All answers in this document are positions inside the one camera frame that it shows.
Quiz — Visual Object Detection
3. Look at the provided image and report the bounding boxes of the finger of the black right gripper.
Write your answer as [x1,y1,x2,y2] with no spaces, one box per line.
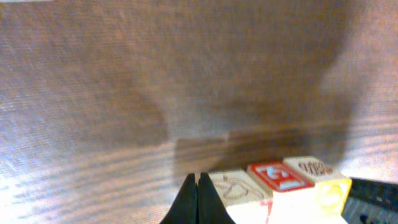
[342,179,398,224]

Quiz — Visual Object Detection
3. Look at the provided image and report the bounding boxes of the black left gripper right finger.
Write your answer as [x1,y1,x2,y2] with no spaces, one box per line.
[198,172,235,224]

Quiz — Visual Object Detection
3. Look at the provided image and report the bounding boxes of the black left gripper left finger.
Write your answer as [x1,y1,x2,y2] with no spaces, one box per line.
[160,174,198,224]

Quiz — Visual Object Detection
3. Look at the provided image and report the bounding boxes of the green R wooden block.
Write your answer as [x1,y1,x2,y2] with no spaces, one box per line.
[209,170,273,224]

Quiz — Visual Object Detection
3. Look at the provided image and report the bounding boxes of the yellow O wooden block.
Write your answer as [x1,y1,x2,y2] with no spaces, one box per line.
[282,156,353,218]

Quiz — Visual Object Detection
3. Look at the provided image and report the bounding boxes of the red I wooden block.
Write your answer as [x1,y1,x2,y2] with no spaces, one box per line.
[246,161,315,224]

